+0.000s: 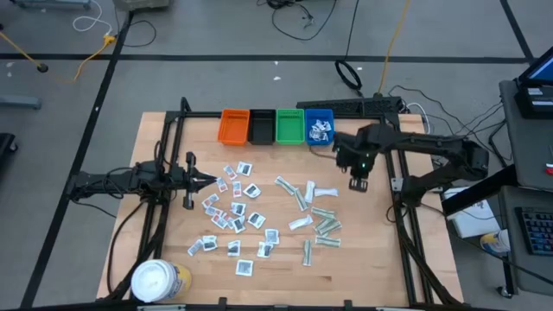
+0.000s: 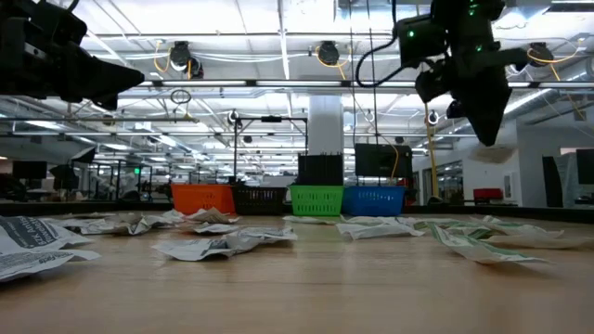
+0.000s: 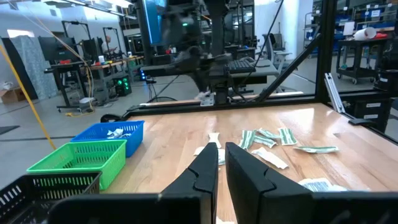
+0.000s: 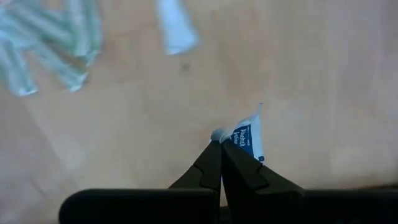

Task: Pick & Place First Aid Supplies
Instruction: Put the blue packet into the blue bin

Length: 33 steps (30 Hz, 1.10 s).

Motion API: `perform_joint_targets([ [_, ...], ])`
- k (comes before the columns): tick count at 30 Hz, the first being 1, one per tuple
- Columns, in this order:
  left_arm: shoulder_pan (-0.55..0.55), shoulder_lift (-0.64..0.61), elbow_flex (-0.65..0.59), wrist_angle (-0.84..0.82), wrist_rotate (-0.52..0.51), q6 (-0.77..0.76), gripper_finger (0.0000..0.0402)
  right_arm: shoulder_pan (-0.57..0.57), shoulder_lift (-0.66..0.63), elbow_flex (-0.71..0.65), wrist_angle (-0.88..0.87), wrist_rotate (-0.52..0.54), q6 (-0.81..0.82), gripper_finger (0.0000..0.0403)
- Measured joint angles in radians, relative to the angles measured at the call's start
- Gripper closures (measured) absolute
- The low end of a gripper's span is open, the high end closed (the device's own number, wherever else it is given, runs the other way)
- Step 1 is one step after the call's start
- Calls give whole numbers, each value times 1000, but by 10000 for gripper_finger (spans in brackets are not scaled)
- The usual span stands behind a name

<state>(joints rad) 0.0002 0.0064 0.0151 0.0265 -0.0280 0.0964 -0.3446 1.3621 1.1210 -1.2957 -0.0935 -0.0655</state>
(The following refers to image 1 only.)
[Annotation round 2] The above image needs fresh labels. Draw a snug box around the grey keyboard desk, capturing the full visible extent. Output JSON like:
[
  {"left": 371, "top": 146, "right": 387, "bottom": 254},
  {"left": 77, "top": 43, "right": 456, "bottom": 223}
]
[{"left": 499, "top": 185, "right": 553, "bottom": 298}]

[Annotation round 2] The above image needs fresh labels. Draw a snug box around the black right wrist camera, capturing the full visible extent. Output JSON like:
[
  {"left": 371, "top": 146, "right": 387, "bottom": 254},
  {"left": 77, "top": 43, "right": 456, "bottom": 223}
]
[{"left": 334, "top": 133, "right": 355, "bottom": 170}]

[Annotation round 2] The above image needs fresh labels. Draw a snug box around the green plastic basket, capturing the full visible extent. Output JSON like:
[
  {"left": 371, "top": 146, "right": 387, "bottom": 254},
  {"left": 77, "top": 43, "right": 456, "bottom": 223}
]
[{"left": 275, "top": 108, "right": 307, "bottom": 146}]

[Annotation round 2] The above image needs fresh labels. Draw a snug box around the black floor cable bundle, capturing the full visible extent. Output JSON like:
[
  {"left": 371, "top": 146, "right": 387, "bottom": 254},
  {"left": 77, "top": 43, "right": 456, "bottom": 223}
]
[{"left": 257, "top": 0, "right": 339, "bottom": 42}]

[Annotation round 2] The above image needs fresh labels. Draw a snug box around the blue plastic basket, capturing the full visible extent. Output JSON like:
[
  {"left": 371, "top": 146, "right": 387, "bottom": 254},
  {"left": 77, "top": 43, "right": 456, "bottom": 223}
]
[{"left": 304, "top": 108, "right": 336, "bottom": 147}]

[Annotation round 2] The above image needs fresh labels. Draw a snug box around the black plastic basket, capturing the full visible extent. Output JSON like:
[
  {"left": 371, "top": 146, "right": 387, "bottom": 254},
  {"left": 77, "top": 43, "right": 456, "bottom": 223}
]
[{"left": 247, "top": 108, "right": 277, "bottom": 146}]

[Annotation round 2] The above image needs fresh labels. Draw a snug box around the yellow floor extension cable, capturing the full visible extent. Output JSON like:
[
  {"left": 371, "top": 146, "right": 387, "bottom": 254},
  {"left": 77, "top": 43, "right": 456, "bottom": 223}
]
[{"left": 0, "top": 29, "right": 118, "bottom": 84}]

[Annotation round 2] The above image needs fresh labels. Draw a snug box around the white cardboard box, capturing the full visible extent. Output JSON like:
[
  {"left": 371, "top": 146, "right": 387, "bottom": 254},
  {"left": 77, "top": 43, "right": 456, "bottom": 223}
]
[{"left": 441, "top": 186, "right": 502, "bottom": 239}]

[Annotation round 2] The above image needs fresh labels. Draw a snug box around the black hanging cable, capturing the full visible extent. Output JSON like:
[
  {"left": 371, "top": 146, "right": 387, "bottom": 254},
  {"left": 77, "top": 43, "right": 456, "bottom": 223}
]
[{"left": 334, "top": 0, "right": 364, "bottom": 92}]

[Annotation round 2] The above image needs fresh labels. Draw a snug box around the orange plastic basket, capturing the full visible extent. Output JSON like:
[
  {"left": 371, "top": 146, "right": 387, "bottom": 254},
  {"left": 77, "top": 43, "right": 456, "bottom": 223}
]
[{"left": 217, "top": 108, "right": 251, "bottom": 147}]

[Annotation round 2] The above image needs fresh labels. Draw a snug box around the white floor cable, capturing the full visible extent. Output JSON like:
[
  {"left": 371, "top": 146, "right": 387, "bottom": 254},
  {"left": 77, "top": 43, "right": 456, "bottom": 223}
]
[{"left": 72, "top": 0, "right": 114, "bottom": 36}]

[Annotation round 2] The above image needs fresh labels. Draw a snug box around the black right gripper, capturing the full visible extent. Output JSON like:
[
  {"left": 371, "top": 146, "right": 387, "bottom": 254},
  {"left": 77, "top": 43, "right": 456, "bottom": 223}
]
[{"left": 348, "top": 127, "right": 384, "bottom": 193}]

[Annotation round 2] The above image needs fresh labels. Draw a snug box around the yellow white bottle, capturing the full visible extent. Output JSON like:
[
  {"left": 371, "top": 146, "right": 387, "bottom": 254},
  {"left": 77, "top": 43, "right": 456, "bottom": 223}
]
[{"left": 479, "top": 228, "right": 512, "bottom": 255}]

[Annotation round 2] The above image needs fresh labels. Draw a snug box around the grey metal base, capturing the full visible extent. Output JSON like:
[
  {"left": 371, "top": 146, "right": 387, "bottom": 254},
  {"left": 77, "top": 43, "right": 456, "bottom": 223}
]
[{"left": 0, "top": 94, "right": 42, "bottom": 110}]

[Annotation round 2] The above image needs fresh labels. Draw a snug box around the yellow hanging cable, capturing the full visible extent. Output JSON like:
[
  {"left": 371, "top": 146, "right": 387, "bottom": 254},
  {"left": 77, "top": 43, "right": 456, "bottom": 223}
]
[{"left": 378, "top": 0, "right": 411, "bottom": 94}]

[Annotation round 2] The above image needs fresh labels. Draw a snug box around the grey side desk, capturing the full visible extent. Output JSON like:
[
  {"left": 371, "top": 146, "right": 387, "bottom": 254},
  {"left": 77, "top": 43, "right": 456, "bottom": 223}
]
[{"left": 499, "top": 79, "right": 553, "bottom": 191}]

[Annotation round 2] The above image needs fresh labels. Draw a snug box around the white-lidded yellow wipes canister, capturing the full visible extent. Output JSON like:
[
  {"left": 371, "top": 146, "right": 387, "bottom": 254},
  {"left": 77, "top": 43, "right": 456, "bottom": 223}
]
[{"left": 130, "top": 258, "right": 194, "bottom": 303}]

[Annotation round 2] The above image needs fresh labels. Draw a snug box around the black desk support bar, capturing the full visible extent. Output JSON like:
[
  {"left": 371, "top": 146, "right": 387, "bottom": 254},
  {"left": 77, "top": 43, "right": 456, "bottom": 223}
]
[{"left": 440, "top": 163, "right": 519, "bottom": 217}]

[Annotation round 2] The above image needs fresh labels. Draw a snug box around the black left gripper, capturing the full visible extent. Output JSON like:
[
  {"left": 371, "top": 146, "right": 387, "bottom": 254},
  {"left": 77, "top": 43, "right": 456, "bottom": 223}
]
[{"left": 172, "top": 151, "right": 219, "bottom": 212}]

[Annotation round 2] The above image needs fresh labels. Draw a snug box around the black keyboard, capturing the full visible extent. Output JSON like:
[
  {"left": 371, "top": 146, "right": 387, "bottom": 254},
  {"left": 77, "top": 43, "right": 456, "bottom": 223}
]
[{"left": 514, "top": 206, "right": 553, "bottom": 257}]

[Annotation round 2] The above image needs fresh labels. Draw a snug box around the black power strip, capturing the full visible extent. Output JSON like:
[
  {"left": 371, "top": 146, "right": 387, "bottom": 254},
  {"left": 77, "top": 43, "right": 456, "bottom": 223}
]
[{"left": 296, "top": 95, "right": 404, "bottom": 117}]

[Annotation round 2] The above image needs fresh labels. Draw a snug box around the black laptop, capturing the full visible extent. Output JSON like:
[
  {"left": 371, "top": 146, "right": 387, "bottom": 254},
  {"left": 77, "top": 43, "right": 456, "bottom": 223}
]
[{"left": 513, "top": 58, "right": 553, "bottom": 121}]

